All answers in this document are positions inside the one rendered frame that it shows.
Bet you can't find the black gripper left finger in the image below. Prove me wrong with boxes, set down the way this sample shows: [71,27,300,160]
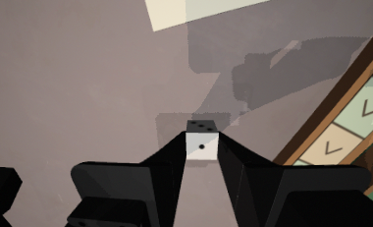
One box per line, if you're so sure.
[71,131,187,227]

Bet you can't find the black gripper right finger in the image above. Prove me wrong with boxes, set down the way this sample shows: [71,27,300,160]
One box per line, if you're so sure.
[217,131,372,227]

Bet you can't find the white die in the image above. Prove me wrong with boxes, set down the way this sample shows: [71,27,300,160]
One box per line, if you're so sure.
[186,120,219,160]

